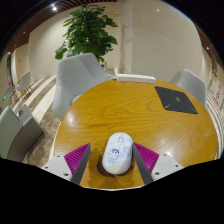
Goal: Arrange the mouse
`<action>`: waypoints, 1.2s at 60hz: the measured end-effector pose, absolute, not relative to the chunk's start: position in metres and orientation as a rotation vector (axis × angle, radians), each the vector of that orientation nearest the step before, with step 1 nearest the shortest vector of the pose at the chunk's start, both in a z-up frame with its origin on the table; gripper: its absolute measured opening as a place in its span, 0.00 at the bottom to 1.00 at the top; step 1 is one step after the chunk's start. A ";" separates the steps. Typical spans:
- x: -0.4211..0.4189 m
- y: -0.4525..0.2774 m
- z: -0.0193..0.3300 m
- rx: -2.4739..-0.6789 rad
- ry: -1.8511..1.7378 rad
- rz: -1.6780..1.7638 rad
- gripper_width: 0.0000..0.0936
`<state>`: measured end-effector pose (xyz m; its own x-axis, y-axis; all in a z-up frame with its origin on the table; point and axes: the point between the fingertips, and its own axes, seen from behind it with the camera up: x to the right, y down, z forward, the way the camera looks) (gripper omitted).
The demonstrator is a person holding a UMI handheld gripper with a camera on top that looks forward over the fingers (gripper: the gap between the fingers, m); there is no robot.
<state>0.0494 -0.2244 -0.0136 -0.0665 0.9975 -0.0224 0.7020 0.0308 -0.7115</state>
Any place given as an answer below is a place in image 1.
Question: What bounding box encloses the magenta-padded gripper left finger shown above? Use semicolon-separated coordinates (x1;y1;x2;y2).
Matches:
41;142;92;186

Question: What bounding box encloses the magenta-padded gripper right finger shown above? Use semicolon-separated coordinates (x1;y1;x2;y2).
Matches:
132;142;184;186

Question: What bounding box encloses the white cartoon-print computer mouse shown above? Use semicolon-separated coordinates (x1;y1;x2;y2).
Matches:
101;131;134;176

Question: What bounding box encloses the black square mouse pad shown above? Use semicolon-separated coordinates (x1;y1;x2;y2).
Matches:
154;85;199;115

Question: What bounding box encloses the light grey shell chair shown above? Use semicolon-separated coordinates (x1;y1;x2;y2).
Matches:
52;52;115;121
170;68;209;110

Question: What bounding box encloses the white power strip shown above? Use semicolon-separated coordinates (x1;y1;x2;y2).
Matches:
116;73;157;84

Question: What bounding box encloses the group of grey chairs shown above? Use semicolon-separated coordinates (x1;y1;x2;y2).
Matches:
4;69;35;105

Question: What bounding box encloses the green potted plant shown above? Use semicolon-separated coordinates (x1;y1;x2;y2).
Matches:
54;3;119;65

